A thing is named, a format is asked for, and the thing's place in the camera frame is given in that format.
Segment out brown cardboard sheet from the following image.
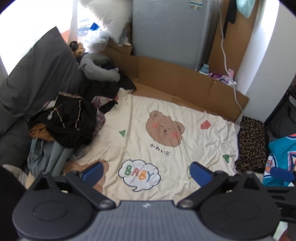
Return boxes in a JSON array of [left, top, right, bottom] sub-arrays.
[[105, 39, 250, 122]]

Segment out brown wooden board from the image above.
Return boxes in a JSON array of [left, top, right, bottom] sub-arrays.
[[208, 0, 259, 71]]

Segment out brown plush dog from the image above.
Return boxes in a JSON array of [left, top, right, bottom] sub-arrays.
[[69, 41, 85, 57]]

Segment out white cable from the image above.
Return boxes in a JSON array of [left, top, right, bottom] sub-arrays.
[[216, 0, 245, 112]]

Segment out teal sports jersey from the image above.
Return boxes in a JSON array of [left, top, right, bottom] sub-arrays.
[[262, 134, 296, 187]]

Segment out grey neck pillow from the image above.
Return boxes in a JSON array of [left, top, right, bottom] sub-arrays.
[[79, 53, 121, 82]]

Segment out teal hanging cloth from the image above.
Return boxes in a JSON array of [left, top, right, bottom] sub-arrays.
[[236, 0, 257, 18]]

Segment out leopard print cloth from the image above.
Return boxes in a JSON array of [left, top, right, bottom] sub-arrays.
[[235, 116, 270, 174]]

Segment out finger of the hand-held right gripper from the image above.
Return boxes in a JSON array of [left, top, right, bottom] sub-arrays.
[[270, 167, 296, 183]]

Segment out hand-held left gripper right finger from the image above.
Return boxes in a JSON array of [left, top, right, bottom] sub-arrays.
[[178, 162, 263, 209]]

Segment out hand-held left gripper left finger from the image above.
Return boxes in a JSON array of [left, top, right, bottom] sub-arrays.
[[34, 162, 116, 210]]

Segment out brown garment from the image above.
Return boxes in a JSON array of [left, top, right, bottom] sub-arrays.
[[29, 123, 54, 141]]

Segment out dark grey pillow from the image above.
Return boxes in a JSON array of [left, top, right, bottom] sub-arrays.
[[0, 26, 84, 167]]

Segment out white fluffy plush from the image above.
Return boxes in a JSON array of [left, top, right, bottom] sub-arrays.
[[80, 0, 132, 44]]

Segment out dark bag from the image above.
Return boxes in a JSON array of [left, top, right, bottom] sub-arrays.
[[265, 88, 296, 141]]

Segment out black hanging garment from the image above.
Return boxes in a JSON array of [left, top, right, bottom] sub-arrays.
[[225, 0, 238, 39]]

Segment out grey cabinet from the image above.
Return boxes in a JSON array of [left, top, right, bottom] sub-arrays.
[[132, 0, 220, 72]]

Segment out light blue denim jeans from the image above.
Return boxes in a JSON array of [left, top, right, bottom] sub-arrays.
[[27, 138, 77, 176]]

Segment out black clothes pile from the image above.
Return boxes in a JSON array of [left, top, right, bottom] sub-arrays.
[[79, 68, 137, 100]]

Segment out cream bear printed blanket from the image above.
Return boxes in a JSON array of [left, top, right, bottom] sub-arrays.
[[62, 94, 242, 202]]

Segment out black bear print shorts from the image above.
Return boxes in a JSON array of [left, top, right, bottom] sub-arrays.
[[28, 91, 118, 149]]

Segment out clear plastic bag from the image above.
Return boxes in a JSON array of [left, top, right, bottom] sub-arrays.
[[80, 21, 110, 52]]

